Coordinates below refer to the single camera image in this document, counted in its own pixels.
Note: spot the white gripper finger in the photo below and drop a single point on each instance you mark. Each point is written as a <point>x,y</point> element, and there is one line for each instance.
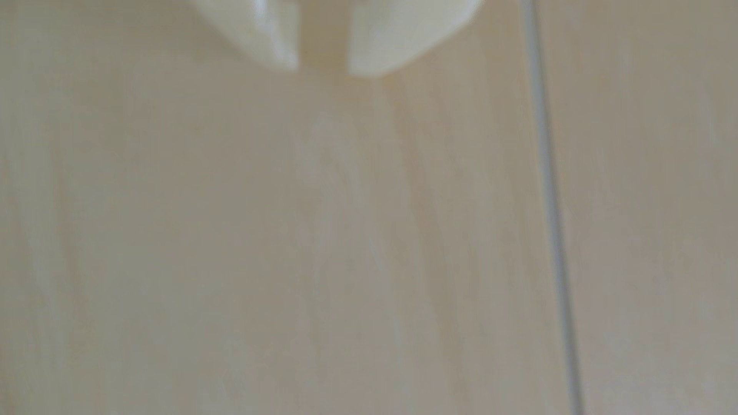
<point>403,29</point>
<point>253,23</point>

